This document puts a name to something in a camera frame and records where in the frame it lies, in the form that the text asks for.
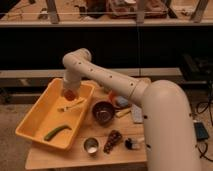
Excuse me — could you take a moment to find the blue foot pedal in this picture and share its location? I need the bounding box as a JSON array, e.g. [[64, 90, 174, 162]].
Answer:
[[194, 122, 209, 141]]

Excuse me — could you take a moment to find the black floor cable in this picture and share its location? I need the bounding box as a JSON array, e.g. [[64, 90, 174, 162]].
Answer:
[[189, 99, 213, 164]]

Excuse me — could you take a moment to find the black white dish brush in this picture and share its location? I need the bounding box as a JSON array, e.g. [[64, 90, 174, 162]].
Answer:
[[125, 138, 144, 150]]

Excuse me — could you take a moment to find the yellow banana piece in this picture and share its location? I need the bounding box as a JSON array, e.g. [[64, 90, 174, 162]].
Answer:
[[115, 108, 131, 118]]

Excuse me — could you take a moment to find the blue round object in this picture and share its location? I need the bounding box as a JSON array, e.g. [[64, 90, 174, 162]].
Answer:
[[115, 96, 129, 108]]

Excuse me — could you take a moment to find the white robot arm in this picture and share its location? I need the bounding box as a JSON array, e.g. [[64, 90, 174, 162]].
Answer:
[[63, 48, 202, 171]]

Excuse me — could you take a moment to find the yellow plastic tray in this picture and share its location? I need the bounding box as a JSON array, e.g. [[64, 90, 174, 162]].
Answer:
[[15, 78, 95, 150]]

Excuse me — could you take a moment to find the small metal cup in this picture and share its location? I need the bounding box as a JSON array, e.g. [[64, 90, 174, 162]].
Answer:
[[84, 137, 99, 155]]

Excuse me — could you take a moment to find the yellow plastic fork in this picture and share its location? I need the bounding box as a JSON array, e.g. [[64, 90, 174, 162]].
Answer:
[[57, 98, 85, 112]]

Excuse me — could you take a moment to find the orange bowl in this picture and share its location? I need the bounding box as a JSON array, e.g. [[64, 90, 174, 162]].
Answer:
[[108, 91, 116, 103]]

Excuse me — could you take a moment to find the blue grey cloth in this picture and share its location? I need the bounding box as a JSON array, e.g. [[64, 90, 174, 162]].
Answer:
[[131, 105, 143, 124]]

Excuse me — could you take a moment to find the dark brown bowl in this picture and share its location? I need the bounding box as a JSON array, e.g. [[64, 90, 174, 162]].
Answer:
[[92, 101, 115, 125]]

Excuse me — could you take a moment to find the wooden table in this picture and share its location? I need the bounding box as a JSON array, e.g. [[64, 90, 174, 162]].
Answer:
[[25, 77, 153, 171]]

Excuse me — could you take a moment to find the green chili pepper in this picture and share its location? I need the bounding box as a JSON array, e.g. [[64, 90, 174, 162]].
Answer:
[[44, 125, 72, 141]]

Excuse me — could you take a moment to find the orange apple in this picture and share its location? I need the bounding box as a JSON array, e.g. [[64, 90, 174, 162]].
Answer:
[[64, 90, 77, 101]]

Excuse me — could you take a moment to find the brown textured food toy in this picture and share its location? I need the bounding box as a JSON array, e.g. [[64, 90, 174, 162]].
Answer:
[[103, 130, 122, 154]]

